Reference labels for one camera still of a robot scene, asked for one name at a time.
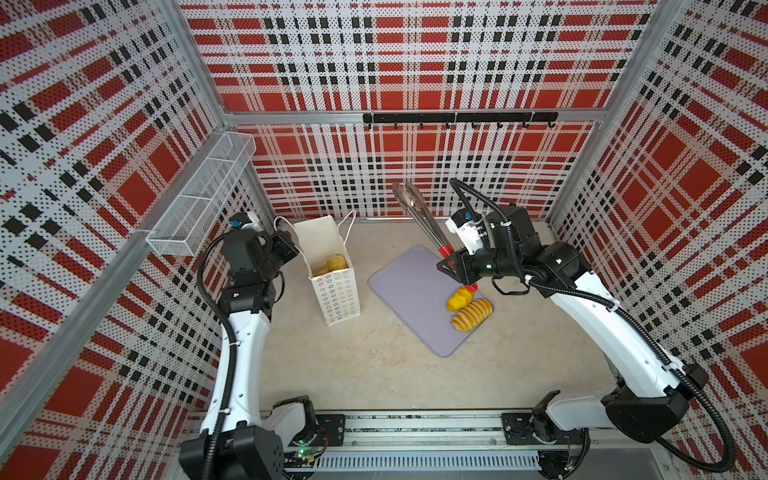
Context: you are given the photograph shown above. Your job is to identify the red-handled steel tongs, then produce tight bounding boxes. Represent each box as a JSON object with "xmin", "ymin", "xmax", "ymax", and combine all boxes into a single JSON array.
[{"xmin": 392, "ymin": 180, "xmax": 480, "ymax": 259}]

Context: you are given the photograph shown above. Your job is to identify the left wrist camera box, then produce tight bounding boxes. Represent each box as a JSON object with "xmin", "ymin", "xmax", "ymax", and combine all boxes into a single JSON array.
[{"xmin": 229, "ymin": 211, "xmax": 263, "ymax": 232}]

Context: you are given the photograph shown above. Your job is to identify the black wall hook rail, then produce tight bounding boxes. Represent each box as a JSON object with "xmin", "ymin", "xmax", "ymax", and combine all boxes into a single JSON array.
[{"xmin": 362, "ymin": 111, "xmax": 559, "ymax": 126}]

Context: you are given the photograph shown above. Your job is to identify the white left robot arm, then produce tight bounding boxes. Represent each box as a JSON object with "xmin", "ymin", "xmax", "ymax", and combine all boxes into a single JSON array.
[{"xmin": 179, "ymin": 212, "xmax": 320, "ymax": 479}]

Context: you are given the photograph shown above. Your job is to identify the long spiral fake bread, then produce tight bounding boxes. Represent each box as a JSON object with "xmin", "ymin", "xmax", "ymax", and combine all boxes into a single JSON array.
[{"xmin": 312, "ymin": 266, "xmax": 329, "ymax": 277}]

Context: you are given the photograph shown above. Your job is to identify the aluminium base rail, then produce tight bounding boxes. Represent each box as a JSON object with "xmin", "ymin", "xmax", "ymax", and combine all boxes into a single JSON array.
[{"xmin": 284, "ymin": 409, "xmax": 688, "ymax": 479}]

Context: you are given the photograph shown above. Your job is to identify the yellow pear-shaped fake bread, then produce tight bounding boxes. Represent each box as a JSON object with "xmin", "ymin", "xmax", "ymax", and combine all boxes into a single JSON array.
[{"xmin": 446, "ymin": 287, "xmax": 474, "ymax": 312}]

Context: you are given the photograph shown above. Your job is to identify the lilac plastic tray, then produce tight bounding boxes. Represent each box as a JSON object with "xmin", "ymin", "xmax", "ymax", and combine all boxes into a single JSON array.
[{"xmin": 368, "ymin": 245, "xmax": 469, "ymax": 358}]

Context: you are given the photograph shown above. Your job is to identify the white flowered paper bag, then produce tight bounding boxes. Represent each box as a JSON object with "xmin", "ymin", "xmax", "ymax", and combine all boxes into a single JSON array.
[{"xmin": 273, "ymin": 210, "xmax": 361, "ymax": 327}]

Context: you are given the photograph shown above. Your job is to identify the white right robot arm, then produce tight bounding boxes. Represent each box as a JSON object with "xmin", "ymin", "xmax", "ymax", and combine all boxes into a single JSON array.
[{"xmin": 437, "ymin": 178, "xmax": 737, "ymax": 473}]

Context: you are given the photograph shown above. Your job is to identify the wire mesh wall basket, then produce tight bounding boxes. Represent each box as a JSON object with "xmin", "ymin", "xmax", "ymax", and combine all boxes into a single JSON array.
[{"xmin": 147, "ymin": 132, "xmax": 255, "ymax": 257}]

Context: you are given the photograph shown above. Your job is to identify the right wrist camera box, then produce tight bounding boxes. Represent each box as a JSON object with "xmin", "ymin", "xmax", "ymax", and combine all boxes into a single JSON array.
[{"xmin": 445, "ymin": 208, "xmax": 490, "ymax": 255}]

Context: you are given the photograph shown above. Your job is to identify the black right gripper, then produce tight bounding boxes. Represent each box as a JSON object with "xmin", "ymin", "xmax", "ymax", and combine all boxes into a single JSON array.
[{"xmin": 437, "ymin": 247, "xmax": 518, "ymax": 288}]

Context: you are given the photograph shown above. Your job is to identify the sesame-coated fake bread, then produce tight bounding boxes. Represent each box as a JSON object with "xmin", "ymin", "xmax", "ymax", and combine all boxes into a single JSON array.
[{"xmin": 326, "ymin": 254, "xmax": 349, "ymax": 272}]

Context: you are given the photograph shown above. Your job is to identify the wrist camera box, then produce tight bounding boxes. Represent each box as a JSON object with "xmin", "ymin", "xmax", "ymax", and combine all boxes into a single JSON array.
[
  {"xmin": 229, "ymin": 211, "xmax": 263, "ymax": 232},
  {"xmin": 445, "ymin": 208, "xmax": 490, "ymax": 255}
]

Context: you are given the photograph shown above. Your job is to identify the large spiral fake bread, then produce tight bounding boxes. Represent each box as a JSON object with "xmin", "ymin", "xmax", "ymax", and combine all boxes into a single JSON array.
[{"xmin": 451, "ymin": 298, "xmax": 494, "ymax": 333}]

